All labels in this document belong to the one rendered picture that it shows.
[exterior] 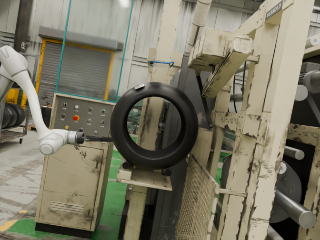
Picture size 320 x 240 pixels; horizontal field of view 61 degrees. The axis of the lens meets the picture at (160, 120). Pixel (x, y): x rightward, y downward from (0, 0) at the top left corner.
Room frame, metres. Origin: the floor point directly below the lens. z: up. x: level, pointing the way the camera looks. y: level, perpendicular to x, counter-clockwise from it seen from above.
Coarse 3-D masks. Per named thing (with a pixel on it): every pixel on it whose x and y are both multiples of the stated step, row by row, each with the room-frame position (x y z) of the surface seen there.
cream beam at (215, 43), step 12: (204, 36) 1.52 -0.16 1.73; (216, 36) 1.51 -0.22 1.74; (228, 36) 1.52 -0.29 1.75; (240, 36) 1.52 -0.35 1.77; (192, 48) 1.99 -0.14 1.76; (204, 48) 1.51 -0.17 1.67; (216, 48) 1.51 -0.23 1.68; (192, 60) 1.85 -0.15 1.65; (204, 60) 1.70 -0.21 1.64; (216, 60) 1.64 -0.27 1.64
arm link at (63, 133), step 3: (54, 129) 1.82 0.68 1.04; (57, 129) 1.82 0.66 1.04; (57, 132) 1.75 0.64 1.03; (60, 132) 1.77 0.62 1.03; (63, 132) 1.78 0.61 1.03; (66, 132) 1.79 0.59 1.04; (60, 135) 1.74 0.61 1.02; (63, 135) 1.76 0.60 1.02; (66, 135) 1.78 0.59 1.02; (63, 138) 1.75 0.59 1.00; (66, 138) 1.78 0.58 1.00; (63, 141) 1.75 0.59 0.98; (66, 141) 1.78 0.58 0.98; (63, 144) 1.77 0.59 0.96
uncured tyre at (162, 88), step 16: (128, 96) 1.73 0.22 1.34; (144, 96) 1.72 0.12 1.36; (160, 96) 2.00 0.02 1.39; (176, 96) 1.73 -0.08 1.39; (112, 112) 1.76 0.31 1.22; (128, 112) 1.99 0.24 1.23; (192, 112) 1.75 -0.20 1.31; (112, 128) 1.74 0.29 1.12; (192, 128) 1.74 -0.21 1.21; (128, 144) 1.73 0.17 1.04; (176, 144) 2.00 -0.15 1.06; (192, 144) 1.76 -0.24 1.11; (128, 160) 1.75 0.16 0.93; (144, 160) 1.72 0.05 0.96; (160, 160) 1.72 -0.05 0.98; (176, 160) 1.74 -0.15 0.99
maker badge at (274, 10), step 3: (282, 0) 1.34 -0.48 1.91; (279, 3) 1.38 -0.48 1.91; (282, 3) 1.34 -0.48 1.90; (276, 6) 1.41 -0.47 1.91; (279, 6) 1.37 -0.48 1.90; (270, 9) 1.48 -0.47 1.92; (273, 9) 1.44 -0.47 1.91; (276, 9) 1.40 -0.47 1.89; (279, 9) 1.36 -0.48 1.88; (267, 12) 1.52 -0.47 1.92; (270, 12) 1.47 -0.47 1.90; (273, 12) 1.43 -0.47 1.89; (276, 12) 1.39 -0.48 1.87; (267, 15) 1.51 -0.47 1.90; (270, 15) 1.46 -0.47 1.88; (267, 18) 1.50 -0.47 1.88
